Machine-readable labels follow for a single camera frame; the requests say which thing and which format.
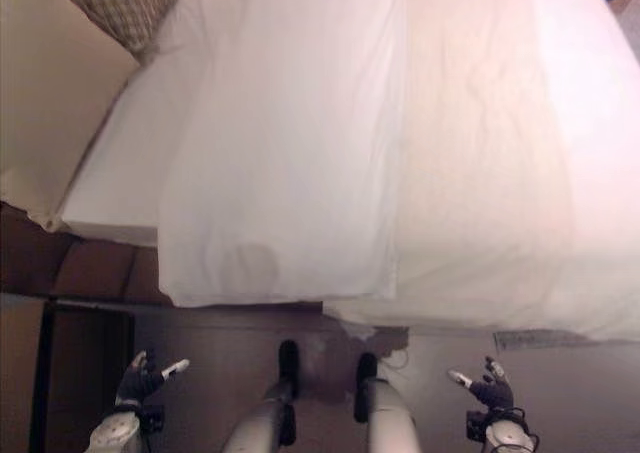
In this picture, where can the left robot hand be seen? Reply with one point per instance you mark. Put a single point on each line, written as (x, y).
(134, 382)

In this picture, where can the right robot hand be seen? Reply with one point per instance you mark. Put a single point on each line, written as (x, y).
(492, 389)

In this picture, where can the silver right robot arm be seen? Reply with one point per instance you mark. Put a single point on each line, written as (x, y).
(502, 430)

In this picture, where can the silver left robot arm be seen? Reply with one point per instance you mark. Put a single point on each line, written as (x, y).
(118, 430)

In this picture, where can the white bed mattress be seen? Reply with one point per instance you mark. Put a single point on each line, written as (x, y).
(122, 173)

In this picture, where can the dark wooden nightstand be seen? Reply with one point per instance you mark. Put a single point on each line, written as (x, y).
(75, 373)

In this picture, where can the silver left robot leg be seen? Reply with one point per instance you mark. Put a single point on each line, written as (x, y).
(265, 409)

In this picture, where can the white duvet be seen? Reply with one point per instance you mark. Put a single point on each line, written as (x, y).
(400, 143)

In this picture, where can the beige padded headboard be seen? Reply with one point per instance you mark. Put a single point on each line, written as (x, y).
(55, 108)

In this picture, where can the beige checked pillow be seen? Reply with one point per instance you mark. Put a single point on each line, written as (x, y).
(127, 8)

